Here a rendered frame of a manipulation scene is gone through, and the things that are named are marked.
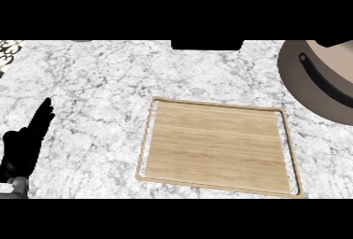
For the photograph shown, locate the black appliance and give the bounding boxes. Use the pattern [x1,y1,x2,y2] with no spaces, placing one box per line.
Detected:
[169,39,245,51]

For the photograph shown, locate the pale wooden tray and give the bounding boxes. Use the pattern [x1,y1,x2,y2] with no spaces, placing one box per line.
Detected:
[134,95,305,199]

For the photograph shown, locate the black wire basket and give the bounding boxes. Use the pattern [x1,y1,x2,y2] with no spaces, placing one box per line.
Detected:
[0,39,25,78]

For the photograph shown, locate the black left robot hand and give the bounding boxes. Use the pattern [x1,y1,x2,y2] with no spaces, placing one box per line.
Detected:
[0,97,56,185]

